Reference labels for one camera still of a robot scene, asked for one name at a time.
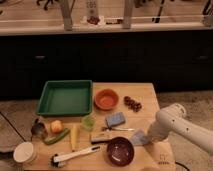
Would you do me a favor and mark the bunch of dark grapes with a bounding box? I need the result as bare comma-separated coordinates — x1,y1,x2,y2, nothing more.
124,96,142,112

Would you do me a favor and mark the orange yellow fruit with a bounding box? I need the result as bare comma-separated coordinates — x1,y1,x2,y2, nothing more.
50,120,63,134

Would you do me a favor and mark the orange red bowl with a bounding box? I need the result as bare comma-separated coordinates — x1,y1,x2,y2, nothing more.
94,89,119,110

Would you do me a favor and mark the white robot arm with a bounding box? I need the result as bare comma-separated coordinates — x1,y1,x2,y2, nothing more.
147,103,213,155

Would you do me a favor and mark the grey towel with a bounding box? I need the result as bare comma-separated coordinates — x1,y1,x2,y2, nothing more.
130,130,149,146

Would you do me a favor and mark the dark purple bowl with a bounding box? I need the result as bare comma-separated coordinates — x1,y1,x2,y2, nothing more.
106,137,134,167

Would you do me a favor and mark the blue sponge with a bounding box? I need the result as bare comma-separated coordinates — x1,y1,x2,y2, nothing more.
105,112,126,127

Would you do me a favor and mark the metal spoon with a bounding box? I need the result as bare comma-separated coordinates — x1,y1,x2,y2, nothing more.
101,127,134,131

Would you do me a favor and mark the black cable on floor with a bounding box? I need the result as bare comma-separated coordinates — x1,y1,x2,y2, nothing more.
175,161,192,171

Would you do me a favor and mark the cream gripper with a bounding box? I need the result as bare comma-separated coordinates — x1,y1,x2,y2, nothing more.
147,121,166,143

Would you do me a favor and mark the small green cup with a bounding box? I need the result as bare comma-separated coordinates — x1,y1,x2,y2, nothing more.
82,115,95,131

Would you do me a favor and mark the yellow corn cob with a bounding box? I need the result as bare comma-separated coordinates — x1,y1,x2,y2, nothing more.
70,124,79,152

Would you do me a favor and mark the green plastic tray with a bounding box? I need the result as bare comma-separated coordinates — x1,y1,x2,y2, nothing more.
37,80,93,117

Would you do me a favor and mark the green cucumber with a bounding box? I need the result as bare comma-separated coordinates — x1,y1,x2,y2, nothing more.
43,128,70,145

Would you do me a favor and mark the metal measuring cup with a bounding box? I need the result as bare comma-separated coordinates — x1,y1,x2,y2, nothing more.
31,119,48,140

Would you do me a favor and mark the wooden block brush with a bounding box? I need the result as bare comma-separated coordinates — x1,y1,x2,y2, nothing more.
90,132,110,144

